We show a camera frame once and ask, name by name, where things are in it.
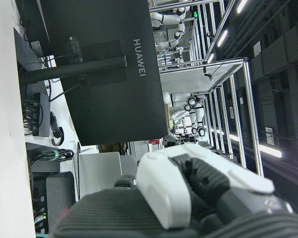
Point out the white humanoid robot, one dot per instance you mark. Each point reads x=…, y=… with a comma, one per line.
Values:
x=188, y=101
x=169, y=18

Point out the white ceiling light strip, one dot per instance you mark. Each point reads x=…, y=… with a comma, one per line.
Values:
x=222, y=38
x=270, y=150
x=241, y=5
x=210, y=58

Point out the black docking hub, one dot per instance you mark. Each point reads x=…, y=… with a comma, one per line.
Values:
x=43, y=114

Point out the aluminium frame cell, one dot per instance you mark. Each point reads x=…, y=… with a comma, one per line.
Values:
x=188, y=74

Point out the green exit sign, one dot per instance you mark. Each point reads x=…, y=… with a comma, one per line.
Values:
x=196, y=14

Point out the silver computer case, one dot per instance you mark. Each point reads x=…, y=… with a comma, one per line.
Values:
x=99, y=173

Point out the dark grey monitor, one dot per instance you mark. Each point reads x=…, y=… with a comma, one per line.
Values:
x=31, y=19

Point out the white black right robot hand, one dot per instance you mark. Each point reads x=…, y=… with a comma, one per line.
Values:
x=161, y=188

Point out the black oblong webcam device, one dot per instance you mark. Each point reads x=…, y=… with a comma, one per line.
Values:
x=74, y=49

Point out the black Huawei monitor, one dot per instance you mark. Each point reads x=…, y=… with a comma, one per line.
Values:
x=109, y=104

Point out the black network switch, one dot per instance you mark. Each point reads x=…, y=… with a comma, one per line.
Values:
x=39, y=198

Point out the dark grey computer box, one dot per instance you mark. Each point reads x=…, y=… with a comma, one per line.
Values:
x=60, y=193

